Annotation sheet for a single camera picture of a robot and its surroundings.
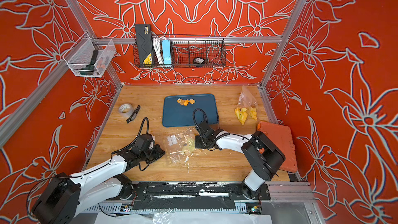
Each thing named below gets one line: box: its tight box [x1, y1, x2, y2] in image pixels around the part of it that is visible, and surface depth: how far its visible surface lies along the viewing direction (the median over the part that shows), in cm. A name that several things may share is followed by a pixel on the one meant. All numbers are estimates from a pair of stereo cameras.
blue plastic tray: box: [162, 93, 219, 128], surface depth 109 cm
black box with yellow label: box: [134, 23, 154, 67], surface depth 89 cm
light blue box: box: [161, 39, 172, 65], surface depth 91 cm
